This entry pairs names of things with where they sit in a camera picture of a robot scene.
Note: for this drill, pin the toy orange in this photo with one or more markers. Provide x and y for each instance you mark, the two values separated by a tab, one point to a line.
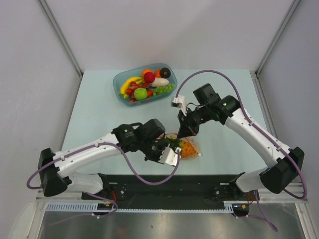
146	71

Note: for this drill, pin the teal plastic fruit tray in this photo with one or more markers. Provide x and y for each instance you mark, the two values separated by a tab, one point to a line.
120	79

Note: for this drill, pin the small orange toy fruit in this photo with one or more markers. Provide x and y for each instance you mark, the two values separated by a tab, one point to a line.
157	73

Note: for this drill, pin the yellow toy bananas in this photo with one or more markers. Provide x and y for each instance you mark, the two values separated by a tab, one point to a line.
126	84

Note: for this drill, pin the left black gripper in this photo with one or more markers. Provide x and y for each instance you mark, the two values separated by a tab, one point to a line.
156	159

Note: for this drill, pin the dark purple toy fruit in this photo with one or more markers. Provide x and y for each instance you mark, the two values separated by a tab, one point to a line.
165	72

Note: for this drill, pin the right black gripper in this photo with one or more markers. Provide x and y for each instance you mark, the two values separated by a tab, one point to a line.
187	128

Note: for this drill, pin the clear zip top bag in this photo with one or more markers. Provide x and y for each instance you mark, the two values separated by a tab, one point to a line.
175	134

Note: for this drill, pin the green toy apple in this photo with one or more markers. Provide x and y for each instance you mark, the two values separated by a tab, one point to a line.
140	94

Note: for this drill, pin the white toy mushroom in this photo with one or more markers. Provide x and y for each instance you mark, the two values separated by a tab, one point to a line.
159	82

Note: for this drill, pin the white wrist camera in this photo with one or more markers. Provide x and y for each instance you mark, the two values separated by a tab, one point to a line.
169	156
179	102

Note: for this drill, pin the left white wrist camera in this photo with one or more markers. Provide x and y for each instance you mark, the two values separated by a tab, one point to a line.
169	156

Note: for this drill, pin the green toy leafy vegetable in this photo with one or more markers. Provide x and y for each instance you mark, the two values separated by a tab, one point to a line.
188	150

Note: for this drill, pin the white slotted cable duct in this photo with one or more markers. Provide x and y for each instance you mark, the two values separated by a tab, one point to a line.
98	207

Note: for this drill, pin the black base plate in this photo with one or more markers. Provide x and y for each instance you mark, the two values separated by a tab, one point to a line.
179	191

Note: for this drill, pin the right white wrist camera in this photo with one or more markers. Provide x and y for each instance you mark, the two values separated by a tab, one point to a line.
179	102

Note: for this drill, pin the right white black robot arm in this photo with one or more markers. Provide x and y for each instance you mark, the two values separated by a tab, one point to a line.
282	161

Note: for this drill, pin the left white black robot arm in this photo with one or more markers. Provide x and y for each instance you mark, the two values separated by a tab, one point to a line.
58	171

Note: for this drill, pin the green toy grapes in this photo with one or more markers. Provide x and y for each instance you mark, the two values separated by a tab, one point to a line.
163	89

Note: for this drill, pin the red toy apple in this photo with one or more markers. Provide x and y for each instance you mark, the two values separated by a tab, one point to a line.
149	77

